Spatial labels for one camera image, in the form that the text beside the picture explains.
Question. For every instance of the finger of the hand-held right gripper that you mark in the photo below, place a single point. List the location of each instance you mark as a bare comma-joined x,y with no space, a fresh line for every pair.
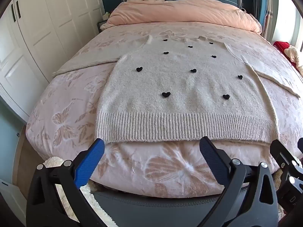
281,151

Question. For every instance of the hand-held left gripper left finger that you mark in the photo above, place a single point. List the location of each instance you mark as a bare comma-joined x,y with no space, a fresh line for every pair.
91,160

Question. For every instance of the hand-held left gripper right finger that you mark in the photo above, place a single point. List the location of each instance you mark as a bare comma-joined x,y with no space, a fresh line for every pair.
210,156

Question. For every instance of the cream sweater with black hearts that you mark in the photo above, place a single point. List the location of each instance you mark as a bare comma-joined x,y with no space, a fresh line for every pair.
177,87

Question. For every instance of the white fluffy rug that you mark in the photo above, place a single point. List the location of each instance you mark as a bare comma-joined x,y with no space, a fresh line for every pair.
90,205

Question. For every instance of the bed with butterfly bedspread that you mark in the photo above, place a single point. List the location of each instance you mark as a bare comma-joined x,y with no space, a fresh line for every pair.
71,94

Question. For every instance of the cream knitted cloth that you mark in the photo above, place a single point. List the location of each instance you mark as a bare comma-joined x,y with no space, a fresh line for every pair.
294,54

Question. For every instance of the white wardrobe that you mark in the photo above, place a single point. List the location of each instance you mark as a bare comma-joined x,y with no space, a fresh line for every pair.
47,28

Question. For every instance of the bright window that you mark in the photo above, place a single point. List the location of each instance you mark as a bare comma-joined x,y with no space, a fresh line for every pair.
290,11

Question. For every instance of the patterned curtain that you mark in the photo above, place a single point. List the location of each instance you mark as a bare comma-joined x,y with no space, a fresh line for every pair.
268,9

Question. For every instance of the pink duvet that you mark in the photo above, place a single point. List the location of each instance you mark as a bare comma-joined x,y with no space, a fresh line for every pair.
184,11

